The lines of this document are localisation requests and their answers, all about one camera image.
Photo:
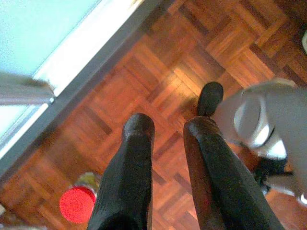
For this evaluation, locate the grey curtain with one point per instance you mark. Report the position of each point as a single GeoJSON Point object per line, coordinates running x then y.
{"type": "Point", "coordinates": [19, 91]}

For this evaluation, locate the glass sliding door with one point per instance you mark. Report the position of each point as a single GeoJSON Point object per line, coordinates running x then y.
{"type": "Point", "coordinates": [36, 28]}

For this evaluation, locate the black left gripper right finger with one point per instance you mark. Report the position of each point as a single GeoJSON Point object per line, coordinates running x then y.
{"type": "Point", "coordinates": [216, 179]}

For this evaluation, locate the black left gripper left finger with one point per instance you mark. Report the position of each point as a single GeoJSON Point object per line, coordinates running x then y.
{"type": "Point", "coordinates": [129, 167]}

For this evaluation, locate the jar with red lid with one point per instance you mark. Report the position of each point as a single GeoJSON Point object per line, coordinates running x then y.
{"type": "Point", "coordinates": [76, 204]}

